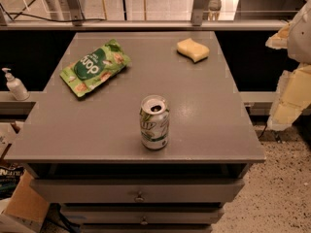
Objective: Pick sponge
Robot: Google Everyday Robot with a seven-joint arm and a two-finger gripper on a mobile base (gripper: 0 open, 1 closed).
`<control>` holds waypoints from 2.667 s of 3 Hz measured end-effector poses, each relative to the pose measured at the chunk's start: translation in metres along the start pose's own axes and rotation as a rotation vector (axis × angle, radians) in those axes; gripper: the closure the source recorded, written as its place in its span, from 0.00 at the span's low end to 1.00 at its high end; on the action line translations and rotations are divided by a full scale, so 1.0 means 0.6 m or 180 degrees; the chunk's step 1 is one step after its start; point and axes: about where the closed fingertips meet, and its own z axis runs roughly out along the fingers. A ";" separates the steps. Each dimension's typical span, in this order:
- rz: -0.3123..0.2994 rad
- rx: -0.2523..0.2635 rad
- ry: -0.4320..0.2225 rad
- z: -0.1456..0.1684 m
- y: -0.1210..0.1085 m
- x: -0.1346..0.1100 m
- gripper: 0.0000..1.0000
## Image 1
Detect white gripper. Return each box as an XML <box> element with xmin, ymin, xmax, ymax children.
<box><xmin>265</xmin><ymin>0</ymin><xmax>311</xmax><ymax>131</ymax></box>

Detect yellow sponge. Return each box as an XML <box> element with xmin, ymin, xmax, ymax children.
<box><xmin>177</xmin><ymin>38</ymin><xmax>210</xmax><ymax>63</ymax></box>

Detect green white soda can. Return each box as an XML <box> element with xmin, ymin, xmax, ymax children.
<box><xmin>140</xmin><ymin>95</ymin><xmax>169</xmax><ymax>150</ymax></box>

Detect grey drawer cabinet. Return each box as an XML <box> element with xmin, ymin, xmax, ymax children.
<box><xmin>7</xmin><ymin>31</ymin><xmax>264</xmax><ymax>233</ymax></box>

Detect green snack bag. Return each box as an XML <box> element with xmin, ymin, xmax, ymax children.
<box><xmin>60</xmin><ymin>39</ymin><xmax>131</xmax><ymax>97</ymax></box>

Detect middle grey drawer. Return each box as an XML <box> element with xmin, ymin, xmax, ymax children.
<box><xmin>61</xmin><ymin>205</ymin><xmax>225</xmax><ymax>225</ymax></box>

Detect grey drawer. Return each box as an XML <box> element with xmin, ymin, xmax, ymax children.
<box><xmin>31</xmin><ymin>179</ymin><xmax>244</xmax><ymax>204</ymax></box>
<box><xmin>61</xmin><ymin>205</ymin><xmax>225</xmax><ymax>225</ymax></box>

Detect top grey drawer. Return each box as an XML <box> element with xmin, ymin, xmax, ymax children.
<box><xmin>31</xmin><ymin>179</ymin><xmax>244</xmax><ymax>204</ymax></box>

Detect white pump bottle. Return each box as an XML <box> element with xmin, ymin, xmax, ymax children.
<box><xmin>2</xmin><ymin>68</ymin><xmax>30</xmax><ymax>101</ymax></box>

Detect grey side shelf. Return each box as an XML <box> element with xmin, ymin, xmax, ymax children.
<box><xmin>0</xmin><ymin>91</ymin><xmax>43</xmax><ymax>116</ymax></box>

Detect cardboard box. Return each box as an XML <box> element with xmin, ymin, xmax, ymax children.
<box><xmin>0</xmin><ymin>172</ymin><xmax>50</xmax><ymax>233</ymax></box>

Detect metal railing frame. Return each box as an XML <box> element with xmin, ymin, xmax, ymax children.
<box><xmin>0</xmin><ymin>0</ymin><xmax>311</xmax><ymax>31</ymax></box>

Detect black cable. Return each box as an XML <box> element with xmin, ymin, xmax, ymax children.
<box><xmin>0</xmin><ymin>2</ymin><xmax>108</xmax><ymax>23</ymax></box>

